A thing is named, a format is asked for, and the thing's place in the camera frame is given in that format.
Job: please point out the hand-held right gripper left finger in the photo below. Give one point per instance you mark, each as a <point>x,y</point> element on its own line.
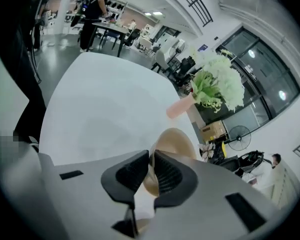
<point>90,196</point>

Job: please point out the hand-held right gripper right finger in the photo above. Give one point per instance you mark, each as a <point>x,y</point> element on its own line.
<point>202,214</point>

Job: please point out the tan ceramic bowl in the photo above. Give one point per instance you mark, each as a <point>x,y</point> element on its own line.
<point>176,141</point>

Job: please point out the small dark plant ornament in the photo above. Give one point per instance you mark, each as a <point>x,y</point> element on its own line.
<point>207,150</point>

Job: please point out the yellow and black box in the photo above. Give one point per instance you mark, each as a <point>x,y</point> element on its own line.
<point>223,147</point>

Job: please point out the black round chair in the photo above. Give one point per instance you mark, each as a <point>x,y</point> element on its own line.
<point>250,159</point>

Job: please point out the cardboard box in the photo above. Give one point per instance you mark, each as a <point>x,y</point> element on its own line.
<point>213,131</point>

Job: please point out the black floor fan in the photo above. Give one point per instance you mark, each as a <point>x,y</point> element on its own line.
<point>239,137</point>

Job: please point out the pink vase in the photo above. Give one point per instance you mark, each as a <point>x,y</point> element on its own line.
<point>177,107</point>

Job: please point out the white and green artificial flowers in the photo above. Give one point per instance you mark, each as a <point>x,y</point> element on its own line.
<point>220,84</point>

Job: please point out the person's black shirt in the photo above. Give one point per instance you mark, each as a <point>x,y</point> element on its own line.
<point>22,84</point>

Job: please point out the black office chair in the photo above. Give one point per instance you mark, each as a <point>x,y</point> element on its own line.
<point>187,64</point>

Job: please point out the white chair with black legs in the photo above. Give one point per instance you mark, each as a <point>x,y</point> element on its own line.
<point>162,59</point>

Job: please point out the glass entrance door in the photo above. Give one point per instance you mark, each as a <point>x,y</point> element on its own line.
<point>265,71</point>

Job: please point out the small floor fan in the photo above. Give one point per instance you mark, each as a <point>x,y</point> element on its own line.
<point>179,49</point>

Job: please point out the table with black legs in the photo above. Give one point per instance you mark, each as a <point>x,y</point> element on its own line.
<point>112,28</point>

